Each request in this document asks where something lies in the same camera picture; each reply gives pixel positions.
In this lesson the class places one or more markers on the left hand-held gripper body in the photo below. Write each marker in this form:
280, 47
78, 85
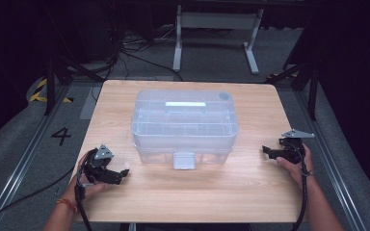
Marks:
100, 160

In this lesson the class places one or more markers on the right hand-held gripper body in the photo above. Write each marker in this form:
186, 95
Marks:
294, 147

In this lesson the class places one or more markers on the clear plastic storage box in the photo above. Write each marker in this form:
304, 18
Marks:
186, 131

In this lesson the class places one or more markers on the person's right hand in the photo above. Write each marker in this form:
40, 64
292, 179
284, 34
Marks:
297, 170

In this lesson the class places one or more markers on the person's left hand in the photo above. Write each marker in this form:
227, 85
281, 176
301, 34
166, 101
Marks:
90, 189

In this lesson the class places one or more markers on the dark wrist band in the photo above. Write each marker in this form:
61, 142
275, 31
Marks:
305, 173

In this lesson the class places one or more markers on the black tripod stand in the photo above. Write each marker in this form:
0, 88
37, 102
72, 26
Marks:
61, 72
305, 77

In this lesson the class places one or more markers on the yellow and black floor tape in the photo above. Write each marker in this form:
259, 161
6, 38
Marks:
38, 93

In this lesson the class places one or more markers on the metal floor rail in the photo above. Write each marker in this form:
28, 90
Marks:
330, 160
25, 157

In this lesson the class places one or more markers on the grey metal table frame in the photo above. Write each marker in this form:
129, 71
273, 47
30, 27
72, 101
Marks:
218, 20

